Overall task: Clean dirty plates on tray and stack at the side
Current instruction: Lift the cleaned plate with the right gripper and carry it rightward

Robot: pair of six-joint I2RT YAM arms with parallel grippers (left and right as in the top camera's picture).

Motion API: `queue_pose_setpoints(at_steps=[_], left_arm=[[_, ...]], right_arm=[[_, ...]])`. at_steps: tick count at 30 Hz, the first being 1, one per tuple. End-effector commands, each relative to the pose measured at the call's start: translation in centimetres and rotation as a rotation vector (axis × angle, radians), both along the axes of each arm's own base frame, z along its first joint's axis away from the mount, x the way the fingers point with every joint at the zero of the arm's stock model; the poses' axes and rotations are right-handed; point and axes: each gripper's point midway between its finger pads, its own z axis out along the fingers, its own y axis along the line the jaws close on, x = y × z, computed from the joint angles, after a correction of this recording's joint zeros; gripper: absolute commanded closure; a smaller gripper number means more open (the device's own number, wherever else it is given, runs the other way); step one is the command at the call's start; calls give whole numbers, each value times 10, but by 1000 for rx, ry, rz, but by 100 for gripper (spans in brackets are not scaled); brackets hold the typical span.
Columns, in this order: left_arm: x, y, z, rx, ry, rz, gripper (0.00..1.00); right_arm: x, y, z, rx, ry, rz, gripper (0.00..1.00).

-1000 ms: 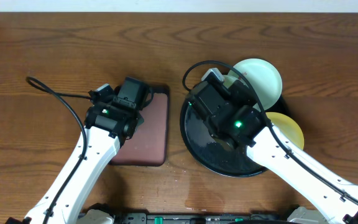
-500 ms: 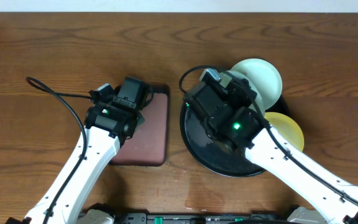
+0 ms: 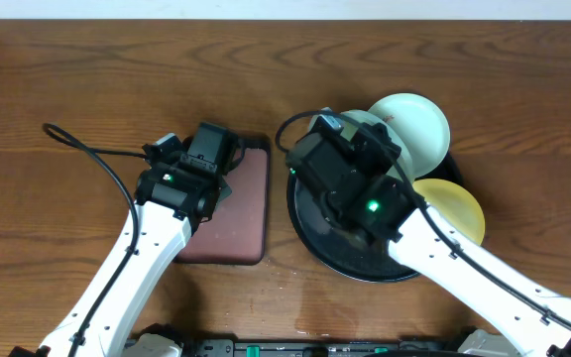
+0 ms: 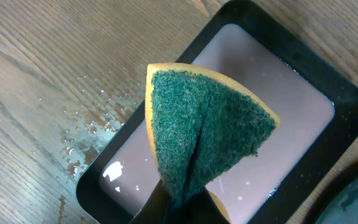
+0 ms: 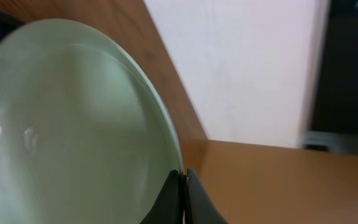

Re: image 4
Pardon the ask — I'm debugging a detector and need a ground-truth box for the black round serving tray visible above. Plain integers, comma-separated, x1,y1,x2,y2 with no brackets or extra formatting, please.
303,160,358,224

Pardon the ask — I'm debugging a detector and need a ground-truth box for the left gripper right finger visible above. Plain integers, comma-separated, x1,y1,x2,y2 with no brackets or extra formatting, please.
185,189,229,224

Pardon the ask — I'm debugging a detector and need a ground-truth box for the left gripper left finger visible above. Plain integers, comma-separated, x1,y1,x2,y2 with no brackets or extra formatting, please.
129,180,172,224

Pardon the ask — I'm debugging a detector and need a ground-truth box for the black rectangular water tray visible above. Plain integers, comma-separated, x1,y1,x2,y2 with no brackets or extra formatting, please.
76,1,358,223

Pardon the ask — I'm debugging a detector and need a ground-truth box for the green and orange sponge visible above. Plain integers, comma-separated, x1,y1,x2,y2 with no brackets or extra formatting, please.
145,63,280,223

